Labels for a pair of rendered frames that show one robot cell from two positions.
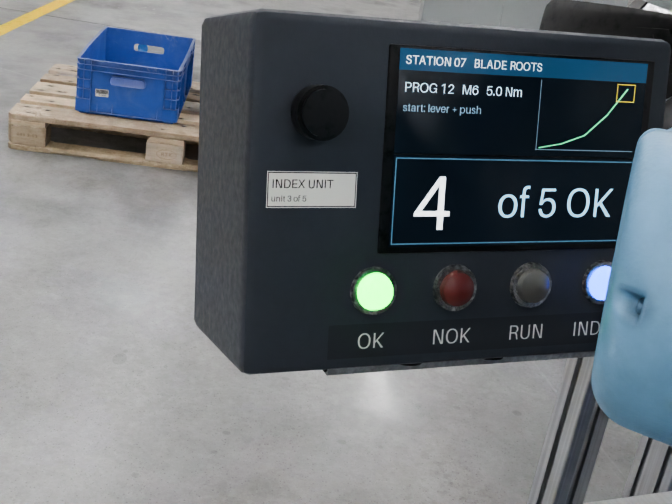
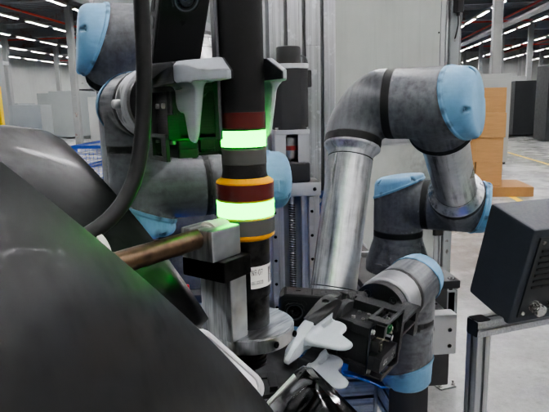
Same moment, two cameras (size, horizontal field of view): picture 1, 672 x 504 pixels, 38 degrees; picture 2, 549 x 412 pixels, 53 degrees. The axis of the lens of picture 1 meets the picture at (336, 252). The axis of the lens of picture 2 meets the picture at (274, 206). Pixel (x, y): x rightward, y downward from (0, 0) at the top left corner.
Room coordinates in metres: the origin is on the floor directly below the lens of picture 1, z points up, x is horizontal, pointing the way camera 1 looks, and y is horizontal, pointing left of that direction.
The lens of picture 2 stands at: (1.59, -0.48, 1.44)
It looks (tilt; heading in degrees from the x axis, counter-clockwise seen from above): 11 degrees down; 185
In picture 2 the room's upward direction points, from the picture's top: 1 degrees counter-clockwise
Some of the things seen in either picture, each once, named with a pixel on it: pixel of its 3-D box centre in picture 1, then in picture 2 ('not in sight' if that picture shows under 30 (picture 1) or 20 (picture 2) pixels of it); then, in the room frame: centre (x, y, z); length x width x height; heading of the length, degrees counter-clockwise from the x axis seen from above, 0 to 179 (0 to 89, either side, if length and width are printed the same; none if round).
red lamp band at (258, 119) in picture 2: not in sight; (243, 120); (1.18, -0.54, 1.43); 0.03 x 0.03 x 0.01
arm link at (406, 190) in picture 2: not in sight; (401, 201); (0.29, -0.29, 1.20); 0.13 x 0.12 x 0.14; 69
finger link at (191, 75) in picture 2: not in sight; (196, 102); (1.18, -0.57, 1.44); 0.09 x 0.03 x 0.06; 25
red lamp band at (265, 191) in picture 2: not in sight; (245, 189); (1.18, -0.54, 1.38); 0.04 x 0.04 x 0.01
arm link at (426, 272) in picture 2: not in sight; (408, 287); (0.81, -0.36, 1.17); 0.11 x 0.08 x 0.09; 151
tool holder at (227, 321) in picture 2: not in sight; (239, 280); (1.19, -0.54, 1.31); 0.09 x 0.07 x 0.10; 149
